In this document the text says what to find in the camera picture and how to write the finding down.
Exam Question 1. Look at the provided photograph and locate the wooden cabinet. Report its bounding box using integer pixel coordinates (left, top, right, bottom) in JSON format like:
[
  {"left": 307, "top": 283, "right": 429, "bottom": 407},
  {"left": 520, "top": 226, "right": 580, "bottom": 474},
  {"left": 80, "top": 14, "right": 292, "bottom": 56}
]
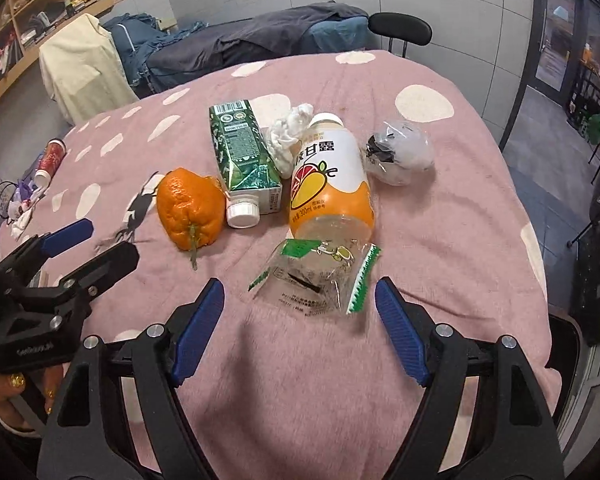
[{"left": 0, "top": 0, "right": 118, "bottom": 126}]

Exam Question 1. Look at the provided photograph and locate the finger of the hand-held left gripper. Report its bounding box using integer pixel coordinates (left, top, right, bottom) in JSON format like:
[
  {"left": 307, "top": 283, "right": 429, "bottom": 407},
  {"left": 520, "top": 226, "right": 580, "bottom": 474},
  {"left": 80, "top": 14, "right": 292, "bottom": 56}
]
[
  {"left": 55, "top": 241, "right": 141, "bottom": 307},
  {"left": 0, "top": 218, "right": 95, "bottom": 291}
]

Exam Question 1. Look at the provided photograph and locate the orange-label juice bottle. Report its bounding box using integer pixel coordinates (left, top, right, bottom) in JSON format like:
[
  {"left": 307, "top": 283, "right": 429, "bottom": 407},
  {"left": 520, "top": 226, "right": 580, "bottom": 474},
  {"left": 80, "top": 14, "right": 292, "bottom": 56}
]
[{"left": 288, "top": 112, "right": 377, "bottom": 248}]

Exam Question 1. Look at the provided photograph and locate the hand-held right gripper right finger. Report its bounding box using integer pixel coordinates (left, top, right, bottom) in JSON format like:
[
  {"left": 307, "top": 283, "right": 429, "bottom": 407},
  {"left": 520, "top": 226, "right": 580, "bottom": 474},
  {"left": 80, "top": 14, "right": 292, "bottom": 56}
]
[{"left": 374, "top": 276, "right": 566, "bottom": 480}]

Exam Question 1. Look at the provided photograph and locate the cream garment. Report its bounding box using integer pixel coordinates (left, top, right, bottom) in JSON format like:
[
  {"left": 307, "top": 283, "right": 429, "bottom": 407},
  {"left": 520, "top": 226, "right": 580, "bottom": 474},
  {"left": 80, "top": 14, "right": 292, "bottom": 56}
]
[{"left": 39, "top": 14, "right": 141, "bottom": 126}]

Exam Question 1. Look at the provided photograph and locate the black door frame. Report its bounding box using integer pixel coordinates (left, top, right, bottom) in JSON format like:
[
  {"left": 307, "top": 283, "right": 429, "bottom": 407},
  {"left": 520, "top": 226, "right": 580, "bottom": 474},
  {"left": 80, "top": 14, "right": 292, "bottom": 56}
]
[{"left": 499, "top": 0, "right": 593, "bottom": 153}]

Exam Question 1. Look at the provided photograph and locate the dark grey blanket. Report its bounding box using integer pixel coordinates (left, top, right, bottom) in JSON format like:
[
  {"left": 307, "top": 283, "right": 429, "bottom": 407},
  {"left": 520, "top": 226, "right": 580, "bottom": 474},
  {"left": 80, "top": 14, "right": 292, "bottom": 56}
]
[{"left": 145, "top": 2, "right": 368, "bottom": 93}]

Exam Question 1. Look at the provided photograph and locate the clear green-edged plastic wrapper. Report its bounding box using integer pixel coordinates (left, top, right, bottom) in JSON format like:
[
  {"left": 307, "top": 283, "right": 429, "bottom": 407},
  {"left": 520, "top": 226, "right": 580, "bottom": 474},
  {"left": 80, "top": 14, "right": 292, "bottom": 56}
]
[{"left": 247, "top": 239, "right": 383, "bottom": 317}]

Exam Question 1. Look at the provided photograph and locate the pink polka-dot blanket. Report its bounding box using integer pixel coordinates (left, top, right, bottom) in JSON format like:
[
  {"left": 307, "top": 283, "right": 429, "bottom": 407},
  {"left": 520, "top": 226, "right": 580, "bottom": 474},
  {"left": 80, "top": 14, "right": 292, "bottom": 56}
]
[{"left": 0, "top": 50, "right": 553, "bottom": 480}]

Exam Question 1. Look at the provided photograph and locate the person's left forearm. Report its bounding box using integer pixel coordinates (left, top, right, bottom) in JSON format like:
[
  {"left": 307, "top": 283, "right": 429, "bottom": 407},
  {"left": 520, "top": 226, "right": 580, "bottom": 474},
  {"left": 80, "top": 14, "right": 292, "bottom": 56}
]
[{"left": 0, "top": 407, "right": 43, "bottom": 480}]

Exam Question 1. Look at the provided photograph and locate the small plastic cup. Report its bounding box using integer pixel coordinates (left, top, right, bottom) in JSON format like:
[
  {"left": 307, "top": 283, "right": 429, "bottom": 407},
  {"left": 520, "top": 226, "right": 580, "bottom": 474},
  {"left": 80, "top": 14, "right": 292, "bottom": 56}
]
[{"left": 34, "top": 140, "right": 67, "bottom": 182}]

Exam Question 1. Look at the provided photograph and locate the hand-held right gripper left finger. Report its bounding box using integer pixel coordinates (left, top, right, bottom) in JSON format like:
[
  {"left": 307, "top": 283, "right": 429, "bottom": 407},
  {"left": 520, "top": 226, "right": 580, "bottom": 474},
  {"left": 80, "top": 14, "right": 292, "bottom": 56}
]
[{"left": 36, "top": 277, "right": 226, "bottom": 480}]

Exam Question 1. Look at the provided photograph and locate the purple wrapper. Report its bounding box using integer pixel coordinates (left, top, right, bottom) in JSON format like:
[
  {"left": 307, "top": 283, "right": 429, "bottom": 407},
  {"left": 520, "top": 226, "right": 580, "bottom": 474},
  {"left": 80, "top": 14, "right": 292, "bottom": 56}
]
[{"left": 12, "top": 182, "right": 48, "bottom": 203}]

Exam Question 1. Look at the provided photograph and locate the white tissue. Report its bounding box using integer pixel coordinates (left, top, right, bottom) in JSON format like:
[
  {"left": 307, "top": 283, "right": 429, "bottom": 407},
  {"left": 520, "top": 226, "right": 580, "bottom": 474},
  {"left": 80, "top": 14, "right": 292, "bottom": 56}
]
[{"left": 265, "top": 103, "right": 315, "bottom": 178}]

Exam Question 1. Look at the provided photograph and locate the blue cloth pile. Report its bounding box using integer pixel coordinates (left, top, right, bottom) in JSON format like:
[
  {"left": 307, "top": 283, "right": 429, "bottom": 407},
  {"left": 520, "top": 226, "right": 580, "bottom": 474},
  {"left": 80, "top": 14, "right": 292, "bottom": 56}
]
[{"left": 102, "top": 12, "right": 206, "bottom": 101}]

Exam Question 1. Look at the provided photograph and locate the plastic bag ball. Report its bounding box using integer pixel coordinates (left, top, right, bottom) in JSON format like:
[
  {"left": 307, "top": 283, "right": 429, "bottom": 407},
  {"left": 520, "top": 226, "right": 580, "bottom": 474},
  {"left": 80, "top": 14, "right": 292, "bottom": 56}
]
[{"left": 364, "top": 119, "right": 437, "bottom": 187}]

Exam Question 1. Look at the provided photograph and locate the black chair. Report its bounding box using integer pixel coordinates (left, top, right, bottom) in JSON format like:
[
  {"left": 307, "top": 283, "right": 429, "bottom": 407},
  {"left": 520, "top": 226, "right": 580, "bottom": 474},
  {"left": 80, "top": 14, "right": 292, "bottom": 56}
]
[{"left": 367, "top": 11, "right": 433, "bottom": 58}]

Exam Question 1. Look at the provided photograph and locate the person's left hand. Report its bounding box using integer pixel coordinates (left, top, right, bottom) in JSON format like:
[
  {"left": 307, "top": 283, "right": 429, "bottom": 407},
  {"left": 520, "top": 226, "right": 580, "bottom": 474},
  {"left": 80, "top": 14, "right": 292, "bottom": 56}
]
[{"left": 0, "top": 362, "right": 65, "bottom": 432}]

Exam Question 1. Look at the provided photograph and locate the green drink carton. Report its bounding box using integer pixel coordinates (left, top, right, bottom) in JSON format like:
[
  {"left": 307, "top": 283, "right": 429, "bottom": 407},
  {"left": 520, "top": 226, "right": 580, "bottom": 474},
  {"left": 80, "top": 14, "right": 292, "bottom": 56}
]
[{"left": 208, "top": 99, "right": 284, "bottom": 230}]

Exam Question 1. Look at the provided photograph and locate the crumpled white paper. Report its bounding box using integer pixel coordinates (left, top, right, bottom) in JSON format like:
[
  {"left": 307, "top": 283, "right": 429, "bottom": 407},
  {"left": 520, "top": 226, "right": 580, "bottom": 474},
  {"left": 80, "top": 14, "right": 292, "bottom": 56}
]
[{"left": 9, "top": 199, "right": 37, "bottom": 238}]

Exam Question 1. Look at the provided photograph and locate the dark brown trash bin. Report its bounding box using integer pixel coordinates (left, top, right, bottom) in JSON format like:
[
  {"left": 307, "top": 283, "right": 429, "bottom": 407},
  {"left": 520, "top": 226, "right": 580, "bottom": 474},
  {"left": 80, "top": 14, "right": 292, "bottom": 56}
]
[{"left": 547, "top": 310, "right": 583, "bottom": 426}]

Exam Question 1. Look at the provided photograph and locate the orange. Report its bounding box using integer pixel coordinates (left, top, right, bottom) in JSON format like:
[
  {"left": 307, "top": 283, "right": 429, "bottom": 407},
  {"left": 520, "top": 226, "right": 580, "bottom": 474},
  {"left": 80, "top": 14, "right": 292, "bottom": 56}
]
[{"left": 156, "top": 167, "right": 227, "bottom": 271}]

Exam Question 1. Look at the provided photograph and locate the black side table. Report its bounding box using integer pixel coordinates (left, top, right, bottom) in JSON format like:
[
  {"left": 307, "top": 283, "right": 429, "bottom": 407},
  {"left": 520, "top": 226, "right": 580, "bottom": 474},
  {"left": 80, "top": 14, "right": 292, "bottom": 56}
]
[{"left": 567, "top": 65, "right": 600, "bottom": 116}]

